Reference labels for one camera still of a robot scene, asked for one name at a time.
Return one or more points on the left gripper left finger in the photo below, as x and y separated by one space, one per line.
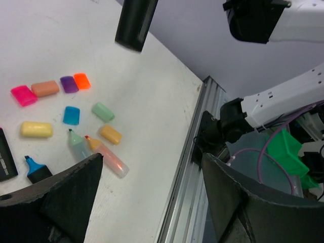
56 209

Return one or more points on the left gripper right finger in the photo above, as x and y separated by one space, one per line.
243 210

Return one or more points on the blue black highlighter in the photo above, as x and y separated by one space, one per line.
37 172

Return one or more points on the pink cap black highlighter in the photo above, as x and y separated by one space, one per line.
8 167

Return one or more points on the pastel green highlighter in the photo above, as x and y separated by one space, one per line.
78 146

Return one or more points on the pastel orange highlighter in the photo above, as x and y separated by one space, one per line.
109 158

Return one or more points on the pastel yellow cap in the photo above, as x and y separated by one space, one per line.
36 129

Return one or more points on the pastel orange cap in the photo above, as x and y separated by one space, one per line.
110 134

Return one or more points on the blue cap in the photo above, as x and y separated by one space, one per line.
71 115

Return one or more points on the pastel green cap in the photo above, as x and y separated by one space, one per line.
104 113

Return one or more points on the peach cap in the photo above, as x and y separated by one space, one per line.
45 88

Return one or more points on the purple cap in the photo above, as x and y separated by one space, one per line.
69 85

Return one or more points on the green cap black highlighter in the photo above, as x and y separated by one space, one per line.
134 23

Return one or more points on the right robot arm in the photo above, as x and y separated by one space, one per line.
281 85

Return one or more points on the green plastic object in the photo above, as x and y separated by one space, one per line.
284 148

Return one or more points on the aluminium rail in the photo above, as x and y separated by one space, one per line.
185 212

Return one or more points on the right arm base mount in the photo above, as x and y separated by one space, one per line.
209 140

